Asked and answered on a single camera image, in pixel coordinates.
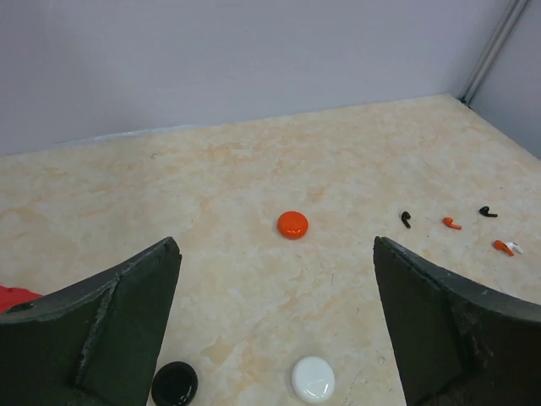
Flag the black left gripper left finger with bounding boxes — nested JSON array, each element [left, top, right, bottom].
[[1, 237, 182, 405]]

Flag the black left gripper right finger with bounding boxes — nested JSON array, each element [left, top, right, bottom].
[[373, 237, 540, 405]]

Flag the white earbud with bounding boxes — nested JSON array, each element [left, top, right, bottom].
[[505, 242, 524, 254]]

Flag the white round charging case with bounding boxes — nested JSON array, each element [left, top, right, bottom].
[[291, 356, 336, 404]]

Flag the black round charging case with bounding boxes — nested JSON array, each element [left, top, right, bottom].
[[150, 361, 199, 406]]

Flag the red crumpled cloth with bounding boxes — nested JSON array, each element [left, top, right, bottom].
[[0, 285, 41, 313]]

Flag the orange earbud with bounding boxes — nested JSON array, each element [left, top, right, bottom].
[[493, 239, 515, 257], [442, 217, 462, 230]]

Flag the black earbud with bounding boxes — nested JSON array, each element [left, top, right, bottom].
[[401, 211, 411, 229], [478, 206, 499, 218]]

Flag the aluminium corner post right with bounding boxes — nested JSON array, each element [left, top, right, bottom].
[[458, 0, 531, 107]]

